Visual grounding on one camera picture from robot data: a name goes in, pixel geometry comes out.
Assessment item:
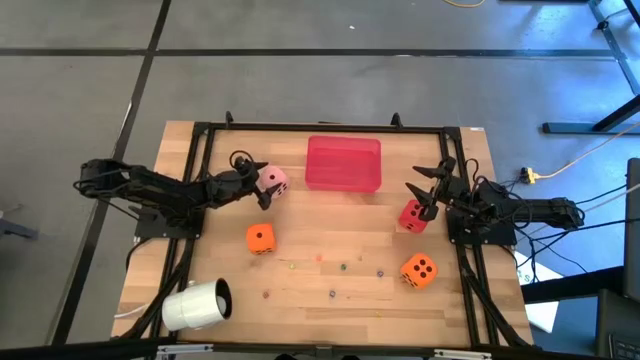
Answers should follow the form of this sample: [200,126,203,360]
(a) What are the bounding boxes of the grey floor stand foot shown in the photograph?
[0,202,40,241]

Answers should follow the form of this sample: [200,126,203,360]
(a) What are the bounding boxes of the black power cable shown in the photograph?
[574,183,640,206]
[517,217,640,269]

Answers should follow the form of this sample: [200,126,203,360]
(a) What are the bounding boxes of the silver metal bracket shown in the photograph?
[432,348,494,360]
[156,343,215,357]

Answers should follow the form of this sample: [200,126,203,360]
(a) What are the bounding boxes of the black table stand legs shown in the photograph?
[542,0,640,135]

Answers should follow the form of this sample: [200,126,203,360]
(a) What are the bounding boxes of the red foam die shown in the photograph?
[398,198,430,234]

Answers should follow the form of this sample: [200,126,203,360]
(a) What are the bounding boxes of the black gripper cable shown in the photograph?
[229,149,254,171]
[463,157,484,184]

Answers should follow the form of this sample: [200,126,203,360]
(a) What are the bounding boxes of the white cylindrical camera housing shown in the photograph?
[161,277,234,333]

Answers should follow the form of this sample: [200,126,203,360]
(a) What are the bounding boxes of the black support beam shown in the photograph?
[0,337,640,360]

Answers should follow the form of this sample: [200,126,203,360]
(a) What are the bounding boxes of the orange foam die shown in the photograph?
[245,222,278,256]
[399,252,440,290]

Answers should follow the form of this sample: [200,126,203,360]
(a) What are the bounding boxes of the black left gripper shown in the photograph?
[205,157,285,211]

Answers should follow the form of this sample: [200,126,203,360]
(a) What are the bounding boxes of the black metal bar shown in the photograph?
[519,265,626,305]

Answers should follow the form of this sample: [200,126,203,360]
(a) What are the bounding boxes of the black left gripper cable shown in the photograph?
[229,149,254,171]

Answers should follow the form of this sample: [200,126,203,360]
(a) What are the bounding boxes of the black metal table frame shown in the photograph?
[112,110,535,351]

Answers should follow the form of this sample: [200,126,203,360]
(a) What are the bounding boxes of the white camera cable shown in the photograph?
[113,302,151,320]

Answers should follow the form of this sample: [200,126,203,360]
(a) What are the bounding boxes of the black monitor edge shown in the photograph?
[623,158,640,303]

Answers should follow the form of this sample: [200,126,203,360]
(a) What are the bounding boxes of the white paper sheet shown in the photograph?
[514,251,560,335]

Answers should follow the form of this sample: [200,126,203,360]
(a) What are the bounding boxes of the pink foam die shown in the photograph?
[256,165,291,199]

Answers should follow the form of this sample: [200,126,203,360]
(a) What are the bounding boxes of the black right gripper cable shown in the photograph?
[463,157,484,184]

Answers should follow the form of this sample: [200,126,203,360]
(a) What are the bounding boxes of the pink translucent plastic bin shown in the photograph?
[304,134,383,194]

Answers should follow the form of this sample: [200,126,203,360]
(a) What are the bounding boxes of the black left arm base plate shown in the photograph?
[133,204,207,241]

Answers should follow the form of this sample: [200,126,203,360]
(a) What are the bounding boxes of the orange extension cable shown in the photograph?
[537,121,640,180]

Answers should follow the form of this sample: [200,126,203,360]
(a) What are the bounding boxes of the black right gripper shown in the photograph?
[404,156,481,222]

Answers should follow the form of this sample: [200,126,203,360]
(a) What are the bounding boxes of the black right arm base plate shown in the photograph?
[446,207,519,247]

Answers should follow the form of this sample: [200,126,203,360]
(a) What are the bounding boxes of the black equipment box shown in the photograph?
[594,288,640,360]

